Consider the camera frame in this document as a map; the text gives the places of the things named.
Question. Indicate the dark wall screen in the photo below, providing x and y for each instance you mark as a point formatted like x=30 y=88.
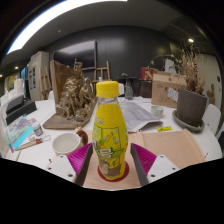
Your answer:
x=76 y=55

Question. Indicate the white canvas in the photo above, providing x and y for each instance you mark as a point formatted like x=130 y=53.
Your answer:
x=3 y=133

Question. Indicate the wooden easel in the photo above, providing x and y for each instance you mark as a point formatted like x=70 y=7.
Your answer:
x=101 y=70
x=44 y=83

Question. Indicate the wooden figure by wall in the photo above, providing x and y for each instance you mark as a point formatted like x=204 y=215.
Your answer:
x=210 y=95

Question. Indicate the small paint jar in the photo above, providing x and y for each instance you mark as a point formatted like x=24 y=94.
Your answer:
x=37 y=130

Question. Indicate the white chair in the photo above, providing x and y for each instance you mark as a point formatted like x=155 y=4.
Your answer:
x=211 y=116

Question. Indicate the purple and blue painting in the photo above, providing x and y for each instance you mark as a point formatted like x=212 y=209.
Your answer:
x=20 y=130

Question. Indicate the light wooden board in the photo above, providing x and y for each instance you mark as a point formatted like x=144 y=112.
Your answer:
x=89 y=178
x=173 y=146

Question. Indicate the dried plant in grey pot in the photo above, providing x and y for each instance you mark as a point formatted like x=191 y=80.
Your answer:
x=190 y=106

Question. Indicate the long ceiling light panel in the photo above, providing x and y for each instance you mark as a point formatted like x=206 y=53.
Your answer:
x=40 y=25

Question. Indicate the white plaster sculpture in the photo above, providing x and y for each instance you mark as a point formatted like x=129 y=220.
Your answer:
x=169 y=66

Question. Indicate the red box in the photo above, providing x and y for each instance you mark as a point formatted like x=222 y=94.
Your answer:
x=146 y=74

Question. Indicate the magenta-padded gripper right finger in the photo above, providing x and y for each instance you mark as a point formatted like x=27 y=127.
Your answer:
x=145 y=158

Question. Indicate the newspaper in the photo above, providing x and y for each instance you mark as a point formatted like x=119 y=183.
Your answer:
x=136 y=116

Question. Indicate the brown figure sculpture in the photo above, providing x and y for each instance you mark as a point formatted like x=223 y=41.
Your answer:
x=75 y=96

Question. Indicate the small yellow note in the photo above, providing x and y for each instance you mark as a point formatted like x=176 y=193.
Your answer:
x=164 y=129

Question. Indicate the dark flat case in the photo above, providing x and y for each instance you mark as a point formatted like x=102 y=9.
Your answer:
x=20 y=111

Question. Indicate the grey plant saucer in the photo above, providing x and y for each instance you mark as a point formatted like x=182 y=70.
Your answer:
x=181 y=125

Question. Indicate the cream dotted mug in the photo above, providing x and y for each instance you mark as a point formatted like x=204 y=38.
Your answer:
x=65 y=143

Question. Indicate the yellow drink bottle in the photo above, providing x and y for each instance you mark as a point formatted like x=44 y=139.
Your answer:
x=110 y=133

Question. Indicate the glass vase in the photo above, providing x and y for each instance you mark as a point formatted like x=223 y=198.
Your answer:
x=128 y=92

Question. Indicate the cardboard box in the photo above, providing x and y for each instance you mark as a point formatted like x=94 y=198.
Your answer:
x=161 y=90

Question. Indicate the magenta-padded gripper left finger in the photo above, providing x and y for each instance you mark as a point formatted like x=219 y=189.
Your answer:
x=80 y=158

